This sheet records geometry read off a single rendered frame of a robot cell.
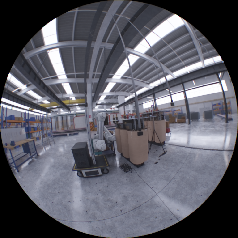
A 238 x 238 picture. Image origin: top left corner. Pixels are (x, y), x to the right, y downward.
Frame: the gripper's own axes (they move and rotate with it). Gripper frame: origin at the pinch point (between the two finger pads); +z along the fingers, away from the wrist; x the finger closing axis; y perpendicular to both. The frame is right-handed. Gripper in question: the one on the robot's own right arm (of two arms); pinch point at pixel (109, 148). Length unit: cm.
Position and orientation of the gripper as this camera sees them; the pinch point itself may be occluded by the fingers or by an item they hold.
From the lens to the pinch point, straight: 187.1
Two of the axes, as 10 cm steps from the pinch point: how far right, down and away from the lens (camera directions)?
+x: 3.3, -0.4, -9.4
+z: 1.1, 9.9, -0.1
